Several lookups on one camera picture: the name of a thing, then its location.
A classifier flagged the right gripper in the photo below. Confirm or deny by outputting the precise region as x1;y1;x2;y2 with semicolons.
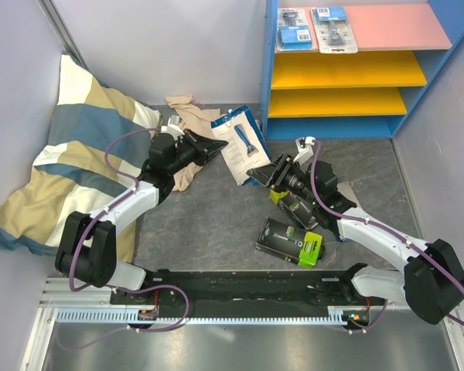
247;152;319;206

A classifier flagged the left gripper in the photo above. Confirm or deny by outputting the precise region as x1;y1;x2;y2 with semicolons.
168;129;228;175

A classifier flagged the white box blue razor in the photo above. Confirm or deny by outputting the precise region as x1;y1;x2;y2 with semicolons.
210;105;271;186

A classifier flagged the blue blister razor pack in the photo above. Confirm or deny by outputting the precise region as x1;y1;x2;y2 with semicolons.
275;8;317;53

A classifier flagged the clear blister razor pack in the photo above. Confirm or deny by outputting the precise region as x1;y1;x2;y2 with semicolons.
311;6;358;54

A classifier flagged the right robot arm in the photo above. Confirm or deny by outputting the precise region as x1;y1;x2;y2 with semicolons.
247;155;464;325

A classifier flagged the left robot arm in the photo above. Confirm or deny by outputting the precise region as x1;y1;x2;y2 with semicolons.
55;125;228;304

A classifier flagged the blue shelf unit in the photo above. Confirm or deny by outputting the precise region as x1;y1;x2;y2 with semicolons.
260;1;464;140

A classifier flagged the beige cloth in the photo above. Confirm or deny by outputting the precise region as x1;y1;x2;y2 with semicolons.
165;95;221;192

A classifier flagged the white razor box right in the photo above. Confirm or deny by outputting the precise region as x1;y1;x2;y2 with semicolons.
329;182;360;214

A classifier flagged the patchwork pillow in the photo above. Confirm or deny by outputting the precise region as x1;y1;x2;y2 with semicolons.
0;54;162;256

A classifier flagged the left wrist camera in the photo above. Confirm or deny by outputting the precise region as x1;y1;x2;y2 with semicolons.
160;115;184;139

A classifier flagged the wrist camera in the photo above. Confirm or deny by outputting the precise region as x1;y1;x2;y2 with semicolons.
160;115;184;139
294;136;316;165

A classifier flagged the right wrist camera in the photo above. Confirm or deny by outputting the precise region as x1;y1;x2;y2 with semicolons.
294;136;316;165

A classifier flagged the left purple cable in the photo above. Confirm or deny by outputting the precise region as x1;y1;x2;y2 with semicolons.
68;127;163;293

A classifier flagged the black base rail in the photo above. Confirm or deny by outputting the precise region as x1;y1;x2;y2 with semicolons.
110;270;385;319

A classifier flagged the slotted cable duct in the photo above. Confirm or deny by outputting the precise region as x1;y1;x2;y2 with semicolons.
56;308;349;325

